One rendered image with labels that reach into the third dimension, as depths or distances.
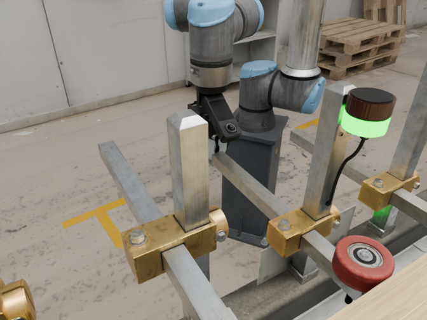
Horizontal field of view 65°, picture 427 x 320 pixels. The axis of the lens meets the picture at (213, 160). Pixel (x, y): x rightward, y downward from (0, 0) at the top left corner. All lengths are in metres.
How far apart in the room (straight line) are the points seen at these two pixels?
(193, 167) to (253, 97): 1.03
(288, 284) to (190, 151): 0.44
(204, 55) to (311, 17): 0.64
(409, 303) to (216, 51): 0.52
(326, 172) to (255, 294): 0.29
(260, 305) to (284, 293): 0.06
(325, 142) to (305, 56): 0.78
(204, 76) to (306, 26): 0.64
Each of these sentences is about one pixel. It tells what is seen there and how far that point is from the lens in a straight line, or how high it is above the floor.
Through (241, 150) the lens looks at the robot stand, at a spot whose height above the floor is 0.51.
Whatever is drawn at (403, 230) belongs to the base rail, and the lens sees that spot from 0.94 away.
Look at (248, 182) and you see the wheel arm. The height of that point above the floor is 0.86.
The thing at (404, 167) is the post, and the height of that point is 0.90.
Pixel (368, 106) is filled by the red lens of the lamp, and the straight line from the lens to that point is 0.47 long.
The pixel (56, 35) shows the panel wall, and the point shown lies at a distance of 3.06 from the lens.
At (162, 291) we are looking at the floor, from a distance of 1.59.
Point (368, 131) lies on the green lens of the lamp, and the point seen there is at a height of 1.07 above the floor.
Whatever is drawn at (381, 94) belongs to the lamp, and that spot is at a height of 1.11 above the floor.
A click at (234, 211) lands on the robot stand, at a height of 0.15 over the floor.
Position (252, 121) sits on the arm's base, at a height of 0.65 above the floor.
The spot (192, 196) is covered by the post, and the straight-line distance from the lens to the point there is 0.41.
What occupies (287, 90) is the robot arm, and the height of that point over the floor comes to 0.81.
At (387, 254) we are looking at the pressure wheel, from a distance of 0.55.
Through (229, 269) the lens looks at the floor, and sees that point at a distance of 1.65.
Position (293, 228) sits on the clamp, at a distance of 0.60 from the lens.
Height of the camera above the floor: 1.28
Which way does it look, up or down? 33 degrees down
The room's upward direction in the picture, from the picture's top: straight up
